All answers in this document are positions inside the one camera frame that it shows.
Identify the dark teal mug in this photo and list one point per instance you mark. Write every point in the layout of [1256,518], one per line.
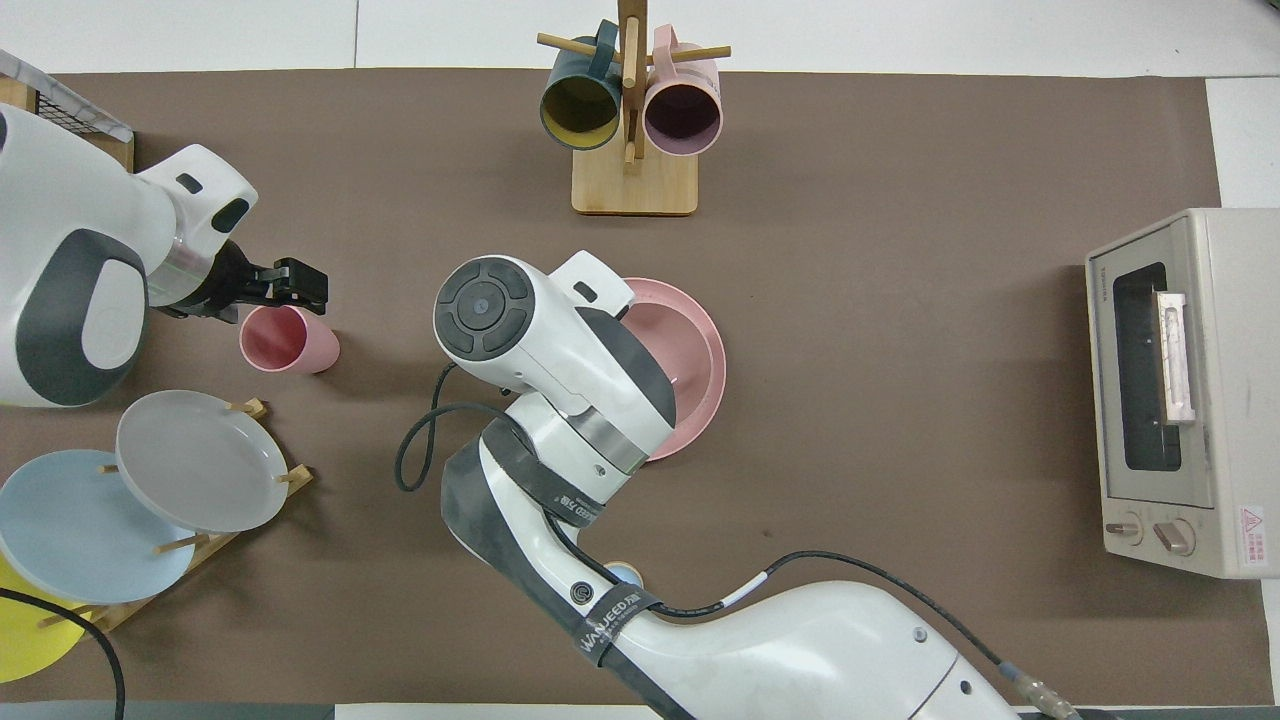
[580,105]

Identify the beige toaster oven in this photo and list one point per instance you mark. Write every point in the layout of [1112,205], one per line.
[1230,400]

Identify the wooden plate rack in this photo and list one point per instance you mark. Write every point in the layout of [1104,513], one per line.
[297,478]

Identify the white patterned cloth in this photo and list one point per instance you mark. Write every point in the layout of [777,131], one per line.
[70,95]

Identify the pink plate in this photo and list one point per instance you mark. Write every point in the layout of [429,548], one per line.
[718,370]

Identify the grey plate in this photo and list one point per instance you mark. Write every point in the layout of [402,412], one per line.
[200,460]

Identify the brown table mat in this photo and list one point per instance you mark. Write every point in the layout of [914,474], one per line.
[900,300]

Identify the pink mug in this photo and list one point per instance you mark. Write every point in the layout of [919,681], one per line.
[683,115]

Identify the light blue plate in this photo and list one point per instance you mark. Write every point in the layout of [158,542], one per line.
[80,530]

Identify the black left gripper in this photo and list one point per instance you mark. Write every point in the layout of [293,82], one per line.
[225,290]

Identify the yellow plate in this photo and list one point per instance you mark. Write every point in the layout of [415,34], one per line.
[30,640]

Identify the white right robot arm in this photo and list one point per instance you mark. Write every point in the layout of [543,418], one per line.
[560,360]

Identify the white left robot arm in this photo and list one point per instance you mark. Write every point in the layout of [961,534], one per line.
[60,230]

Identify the pink cup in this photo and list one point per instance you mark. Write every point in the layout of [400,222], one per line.
[290,345]

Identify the blue lid with wooden knob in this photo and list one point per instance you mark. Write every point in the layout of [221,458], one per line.
[625,573]

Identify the wooden mug tree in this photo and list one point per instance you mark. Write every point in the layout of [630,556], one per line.
[635,185]

